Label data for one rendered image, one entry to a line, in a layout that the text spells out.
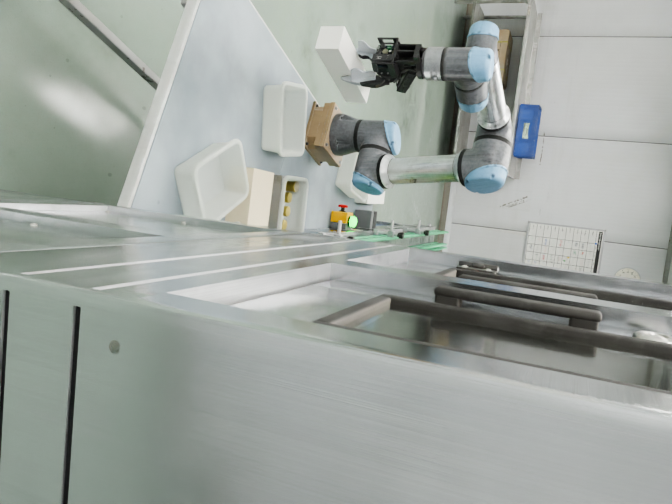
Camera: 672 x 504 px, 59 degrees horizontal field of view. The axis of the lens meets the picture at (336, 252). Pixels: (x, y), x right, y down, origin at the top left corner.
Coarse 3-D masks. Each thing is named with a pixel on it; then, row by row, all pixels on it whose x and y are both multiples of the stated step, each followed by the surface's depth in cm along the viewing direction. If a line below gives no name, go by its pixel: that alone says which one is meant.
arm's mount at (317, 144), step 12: (312, 108) 211; (324, 108) 210; (336, 108) 209; (312, 120) 210; (324, 120) 208; (312, 132) 208; (324, 132) 206; (312, 144) 209; (324, 144) 205; (312, 156) 216; (324, 156) 214; (336, 156) 216
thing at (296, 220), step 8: (288, 176) 182; (304, 184) 196; (296, 192) 197; (304, 192) 196; (280, 200) 183; (296, 200) 197; (304, 200) 196; (280, 208) 182; (296, 208) 197; (304, 208) 196; (280, 216) 182; (288, 216) 198; (296, 216) 197; (304, 216) 197; (280, 224) 182; (288, 224) 198; (296, 224) 198; (304, 224) 198
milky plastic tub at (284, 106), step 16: (272, 96) 178; (288, 96) 191; (304, 96) 190; (272, 112) 178; (288, 112) 192; (304, 112) 191; (272, 128) 179; (288, 128) 193; (304, 128) 192; (272, 144) 180; (288, 144) 194; (304, 144) 193
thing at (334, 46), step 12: (324, 36) 139; (336, 36) 138; (348, 36) 141; (324, 48) 138; (336, 48) 136; (348, 48) 142; (324, 60) 142; (336, 60) 141; (348, 60) 143; (360, 60) 150; (336, 72) 146; (348, 72) 145; (336, 84) 152; (348, 84) 151; (348, 96) 157; (360, 96) 155
